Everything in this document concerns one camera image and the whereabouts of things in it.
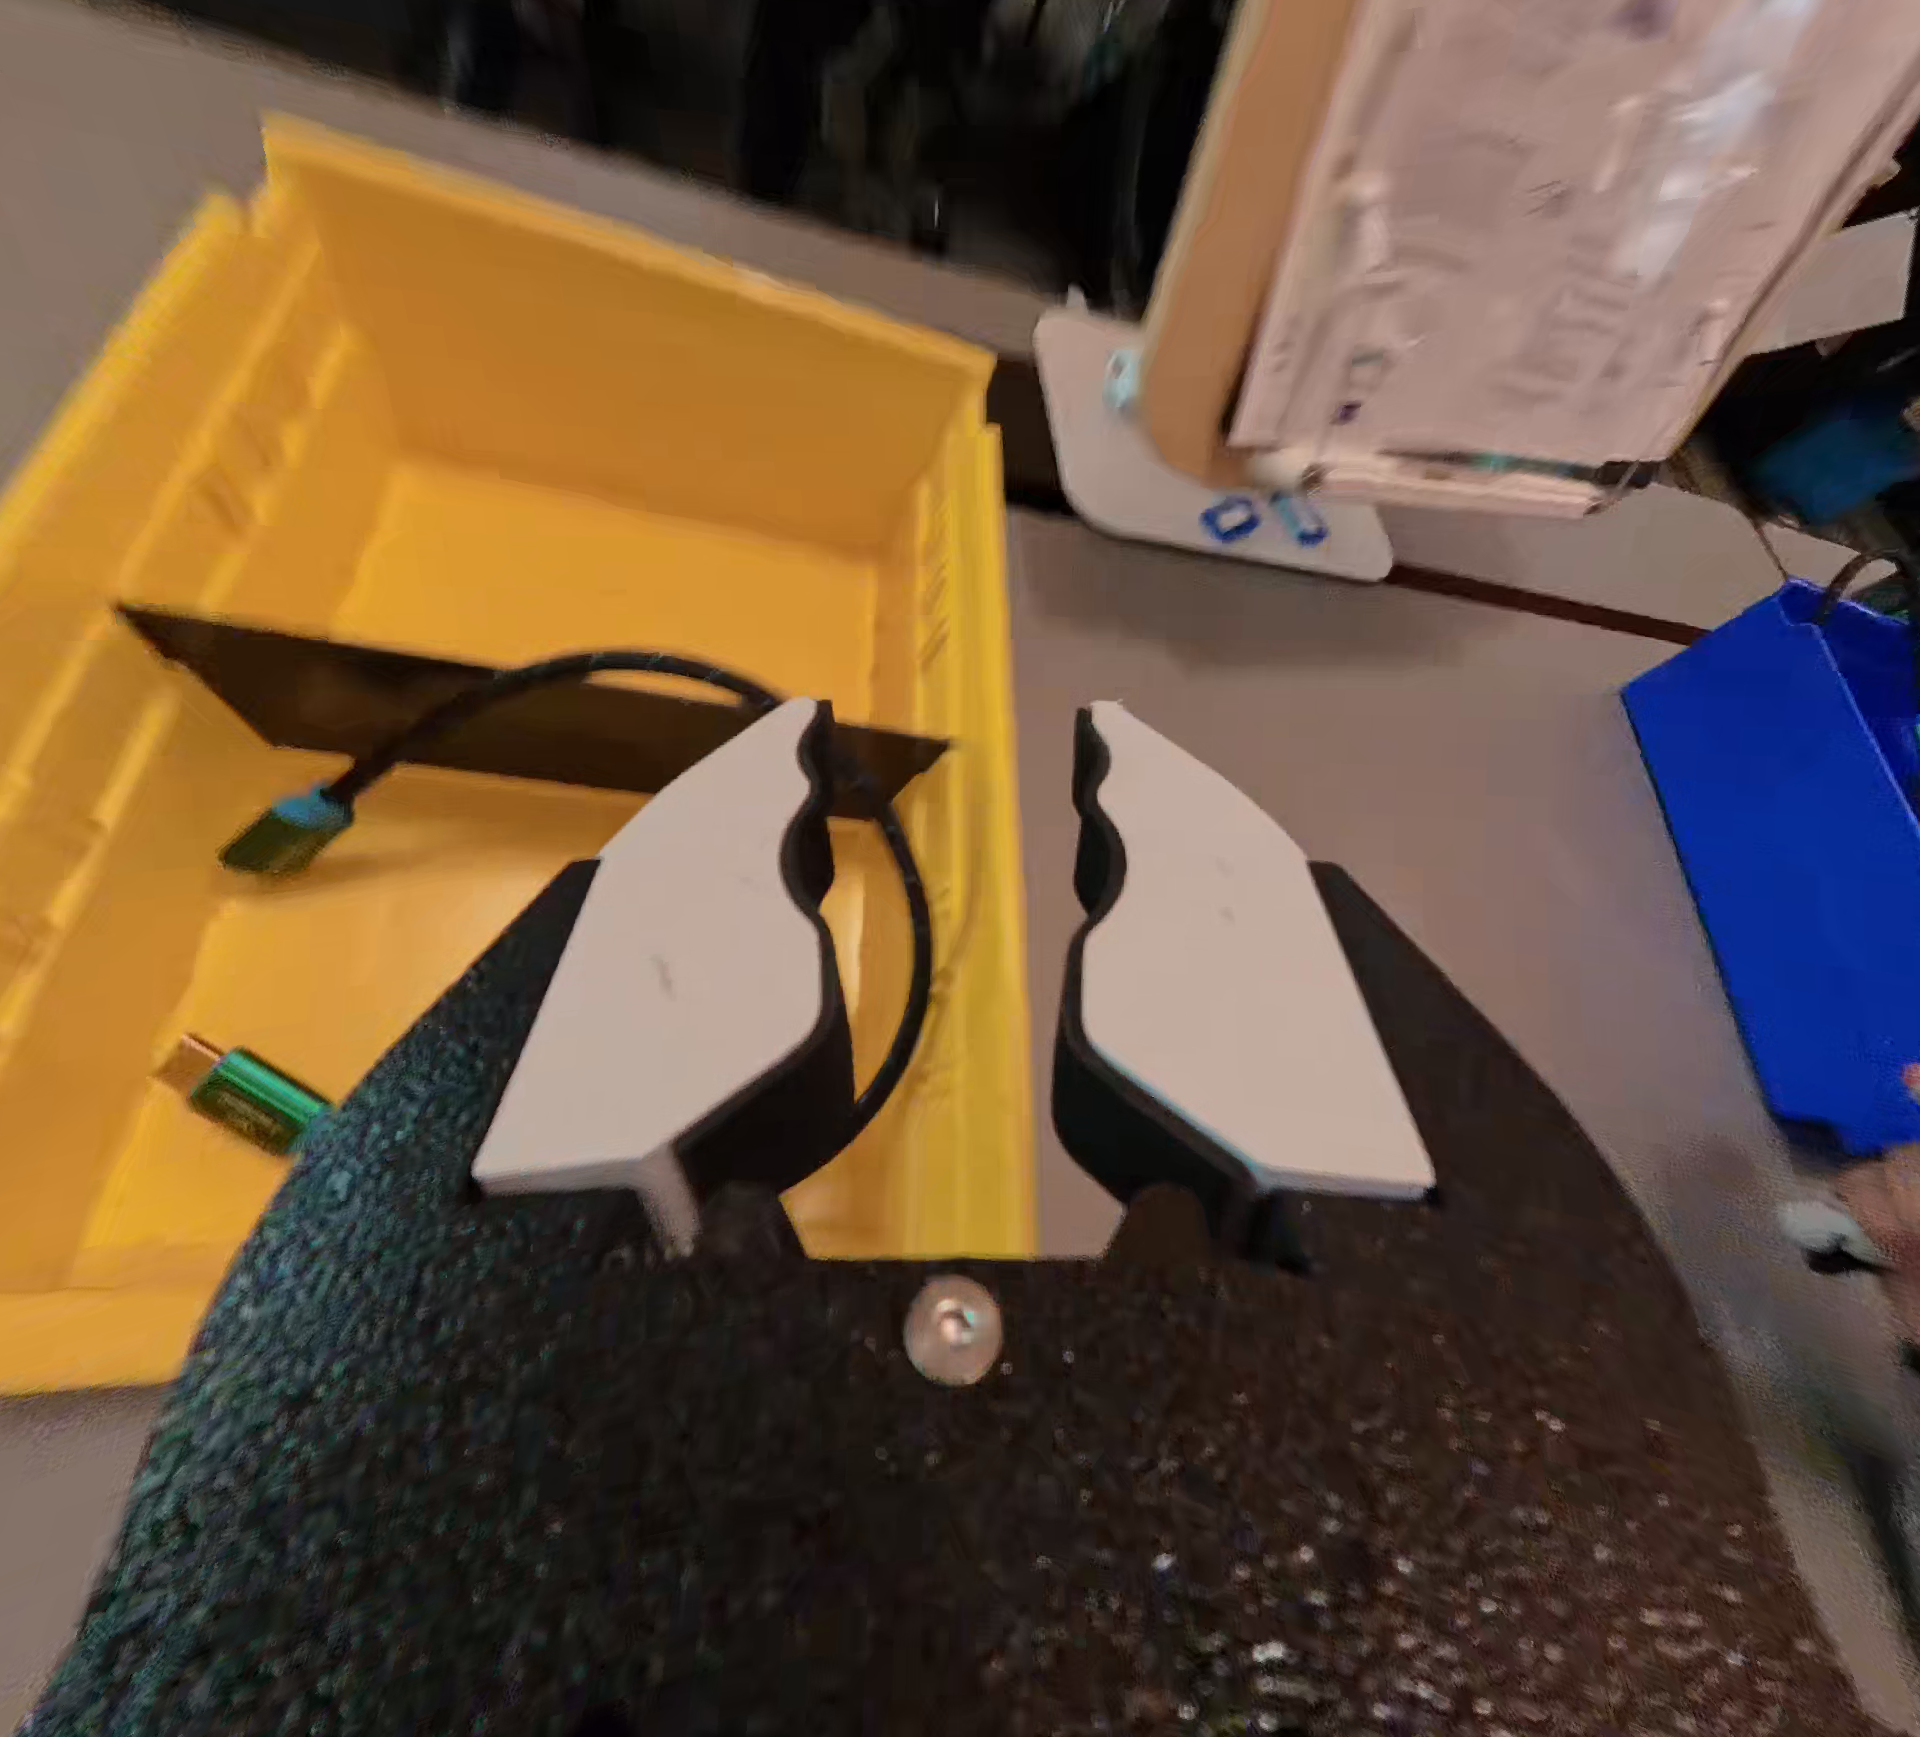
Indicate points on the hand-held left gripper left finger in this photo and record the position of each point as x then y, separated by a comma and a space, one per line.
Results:
674, 987

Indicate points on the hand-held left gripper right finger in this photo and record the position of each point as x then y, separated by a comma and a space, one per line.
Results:
1244, 1017

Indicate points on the blue plastic bin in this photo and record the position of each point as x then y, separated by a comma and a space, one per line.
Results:
1770, 867

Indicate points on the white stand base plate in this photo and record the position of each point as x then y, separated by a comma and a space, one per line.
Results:
1095, 446

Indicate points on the person's right hand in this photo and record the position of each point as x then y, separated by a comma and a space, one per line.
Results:
1887, 1197

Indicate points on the blue plastic clip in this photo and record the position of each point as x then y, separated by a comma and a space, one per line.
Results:
1232, 520
1301, 522

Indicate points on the yellow plastic bin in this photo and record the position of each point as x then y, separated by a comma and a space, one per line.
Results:
631, 417

